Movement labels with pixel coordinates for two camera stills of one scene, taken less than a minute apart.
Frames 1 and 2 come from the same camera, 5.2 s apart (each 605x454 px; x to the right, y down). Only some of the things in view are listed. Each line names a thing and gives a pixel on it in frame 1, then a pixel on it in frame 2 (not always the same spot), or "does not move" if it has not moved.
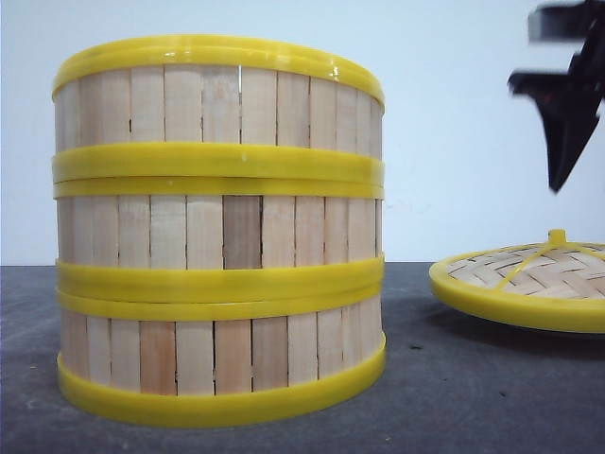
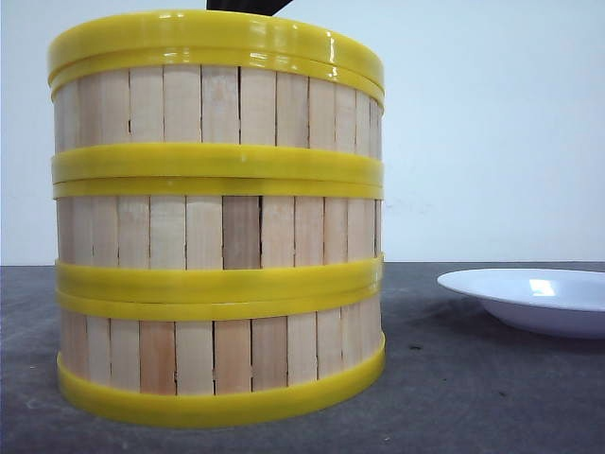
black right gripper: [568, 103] -> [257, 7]
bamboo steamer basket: [205, 359] does not move
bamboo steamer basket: [216, 107] does not move
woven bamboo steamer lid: [555, 285] -> [272, 42]
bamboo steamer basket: [219, 241] does not move
